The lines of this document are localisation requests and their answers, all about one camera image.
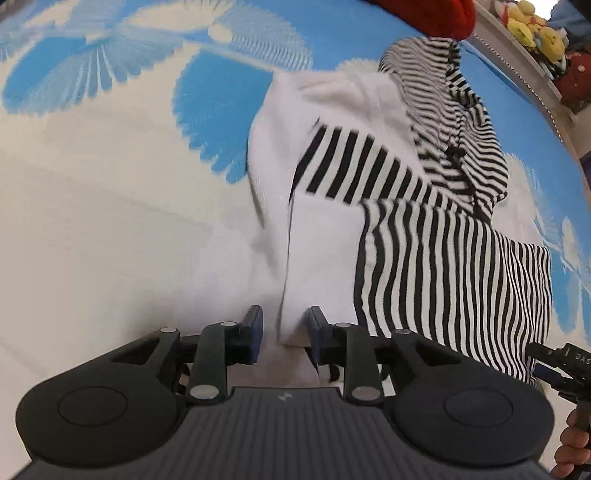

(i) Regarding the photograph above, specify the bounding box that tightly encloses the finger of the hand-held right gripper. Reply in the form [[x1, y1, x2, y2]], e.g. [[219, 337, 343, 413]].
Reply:
[[534, 362, 578, 396]]

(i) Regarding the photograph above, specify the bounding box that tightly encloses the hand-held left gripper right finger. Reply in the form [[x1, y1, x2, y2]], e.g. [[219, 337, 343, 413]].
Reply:
[[307, 305, 463, 402]]

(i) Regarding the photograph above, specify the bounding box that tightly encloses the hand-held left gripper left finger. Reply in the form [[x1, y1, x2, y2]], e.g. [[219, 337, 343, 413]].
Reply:
[[111, 305, 265, 400]]

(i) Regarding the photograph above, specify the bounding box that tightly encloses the white and black striped hoodie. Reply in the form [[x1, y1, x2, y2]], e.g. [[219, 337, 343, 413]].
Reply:
[[247, 37, 555, 389]]

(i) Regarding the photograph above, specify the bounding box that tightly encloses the person's right hand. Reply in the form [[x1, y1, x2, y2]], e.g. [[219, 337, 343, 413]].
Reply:
[[553, 402, 591, 480]]

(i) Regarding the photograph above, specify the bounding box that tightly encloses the blue and cream printed bed mat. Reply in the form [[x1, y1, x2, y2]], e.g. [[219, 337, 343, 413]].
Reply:
[[0, 0, 591, 480]]

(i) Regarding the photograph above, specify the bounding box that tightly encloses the dark red cushion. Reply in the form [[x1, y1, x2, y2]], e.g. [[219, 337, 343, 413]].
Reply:
[[554, 51, 591, 110]]

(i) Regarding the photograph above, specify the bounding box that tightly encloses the yellow plush toy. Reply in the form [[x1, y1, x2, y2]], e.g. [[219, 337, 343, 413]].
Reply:
[[504, 0, 548, 49], [536, 25, 570, 65]]

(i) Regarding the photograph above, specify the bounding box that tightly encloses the red folded quilt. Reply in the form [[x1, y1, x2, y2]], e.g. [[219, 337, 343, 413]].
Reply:
[[365, 0, 477, 40]]

